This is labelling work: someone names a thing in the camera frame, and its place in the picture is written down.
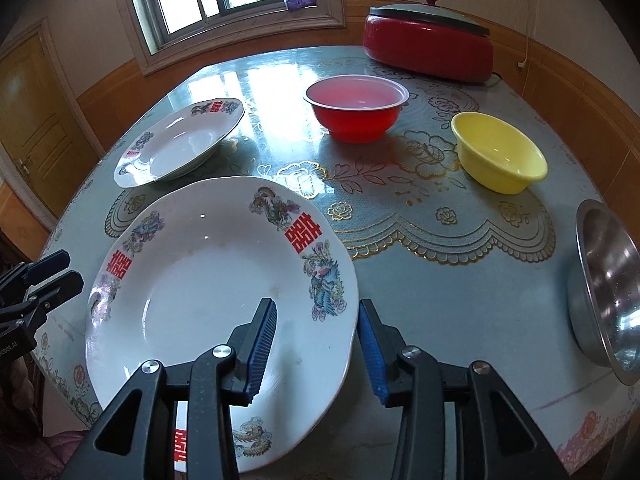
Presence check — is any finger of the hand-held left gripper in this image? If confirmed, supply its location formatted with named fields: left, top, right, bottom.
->
left=22, top=249, right=72, bottom=288
left=27, top=270, right=85, bottom=313

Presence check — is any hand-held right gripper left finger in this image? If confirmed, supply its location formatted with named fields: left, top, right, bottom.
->
left=60, top=297, right=278, bottom=480

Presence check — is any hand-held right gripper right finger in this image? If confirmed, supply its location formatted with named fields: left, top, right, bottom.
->
left=357, top=298, right=571, bottom=480

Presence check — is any large white printed plate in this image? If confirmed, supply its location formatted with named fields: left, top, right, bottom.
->
left=85, top=176, right=360, bottom=478

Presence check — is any small white printed plate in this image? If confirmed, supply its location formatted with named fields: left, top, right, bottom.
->
left=113, top=97, right=246, bottom=189

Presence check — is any yellow plastic bowl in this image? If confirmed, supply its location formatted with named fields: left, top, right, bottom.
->
left=450, top=112, right=548, bottom=195

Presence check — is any red plastic bowl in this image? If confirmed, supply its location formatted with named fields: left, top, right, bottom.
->
left=305, top=74, right=410, bottom=143

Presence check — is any stainless steel bowl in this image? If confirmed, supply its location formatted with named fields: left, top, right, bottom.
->
left=567, top=199, right=640, bottom=387

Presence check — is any pink cushioned chair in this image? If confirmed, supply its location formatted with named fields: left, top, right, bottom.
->
left=0, top=360, right=103, bottom=480

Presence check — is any wooden door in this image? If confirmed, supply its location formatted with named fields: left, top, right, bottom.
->
left=0, top=24, right=103, bottom=213

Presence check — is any gold lace table mat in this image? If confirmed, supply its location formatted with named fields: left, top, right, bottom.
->
left=102, top=55, right=557, bottom=267

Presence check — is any red electric pot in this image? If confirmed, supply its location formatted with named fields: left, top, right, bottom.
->
left=363, top=11, right=496, bottom=85

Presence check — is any grey pot lid red knob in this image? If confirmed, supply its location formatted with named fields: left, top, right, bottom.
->
left=369, top=0, right=491, bottom=37

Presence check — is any white hanging cord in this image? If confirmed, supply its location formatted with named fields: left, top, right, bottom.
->
left=516, top=7, right=535, bottom=98

